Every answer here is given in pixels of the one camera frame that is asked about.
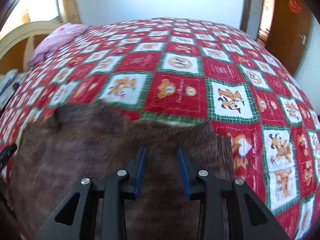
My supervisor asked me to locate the brown knitted sweater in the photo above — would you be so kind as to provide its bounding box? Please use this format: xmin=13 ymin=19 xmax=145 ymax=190
xmin=9 ymin=101 xmax=234 ymax=239

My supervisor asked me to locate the white patterned pillow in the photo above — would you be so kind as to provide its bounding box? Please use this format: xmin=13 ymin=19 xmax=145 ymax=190
xmin=0 ymin=80 xmax=20 ymax=110

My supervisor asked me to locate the blue grey pillow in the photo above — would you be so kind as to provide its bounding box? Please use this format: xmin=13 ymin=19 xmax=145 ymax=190
xmin=0 ymin=69 xmax=18 ymax=95

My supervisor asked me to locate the cream wooden headboard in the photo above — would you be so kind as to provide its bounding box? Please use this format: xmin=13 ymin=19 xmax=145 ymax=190
xmin=1 ymin=21 xmax=62 ymax=75

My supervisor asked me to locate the pink pillow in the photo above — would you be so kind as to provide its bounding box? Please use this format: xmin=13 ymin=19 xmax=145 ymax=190
xmin=28 ymin=23 xmax=89 ymax=67

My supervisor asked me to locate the window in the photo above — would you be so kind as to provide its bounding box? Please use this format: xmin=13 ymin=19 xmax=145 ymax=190
xmin=14 ymin=0 xmax=61 ymax=22

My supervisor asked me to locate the yellow right curtain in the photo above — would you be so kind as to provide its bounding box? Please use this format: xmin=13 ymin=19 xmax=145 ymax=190
xmin=62 ymin=0 xmax=82 ymax=24

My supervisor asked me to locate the red patchwork bedspread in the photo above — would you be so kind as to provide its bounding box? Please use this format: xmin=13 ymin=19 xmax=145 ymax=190
xmin=1 ymin=18 xmax=319 ymax=239

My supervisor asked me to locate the brown wooden door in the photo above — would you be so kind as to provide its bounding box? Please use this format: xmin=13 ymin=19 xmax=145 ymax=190
xmin=265 ymin=0 xmax=312 ymax=75

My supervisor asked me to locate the red double happiness sticker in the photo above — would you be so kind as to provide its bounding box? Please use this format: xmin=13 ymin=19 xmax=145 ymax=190
xmin=288 ymin=0 xmax=302 ymax=14

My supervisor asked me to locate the silver door handle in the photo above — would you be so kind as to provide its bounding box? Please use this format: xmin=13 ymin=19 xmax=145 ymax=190
xmin=298 ymin=34 xmax=307 ymax=45

